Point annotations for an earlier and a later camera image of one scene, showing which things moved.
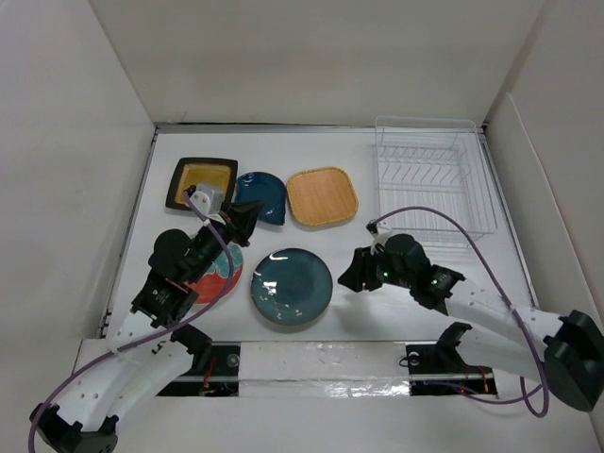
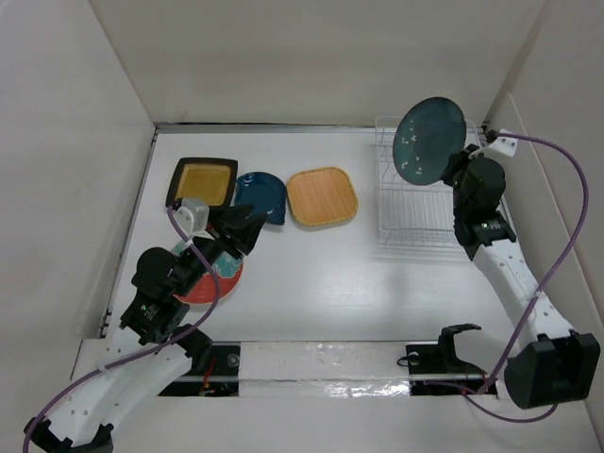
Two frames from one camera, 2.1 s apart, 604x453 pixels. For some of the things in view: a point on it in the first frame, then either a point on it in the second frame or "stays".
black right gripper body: [382, 269] -> [456, 172]
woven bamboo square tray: [322, 196] stays
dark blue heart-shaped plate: [262, 188] stays
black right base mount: [440, 370] stays
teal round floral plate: [292, 286] -> [427, 136]
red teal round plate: [213, 280] stays
